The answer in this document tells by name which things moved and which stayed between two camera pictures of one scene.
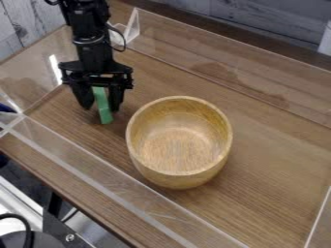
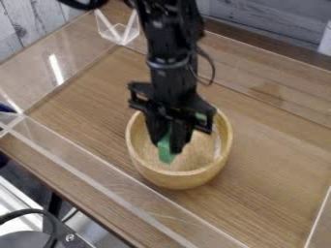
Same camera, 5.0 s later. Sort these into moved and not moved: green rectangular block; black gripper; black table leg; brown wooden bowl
Moved: green rectangular block; black gripper
Not moved: black table leg; brown wooden bowl
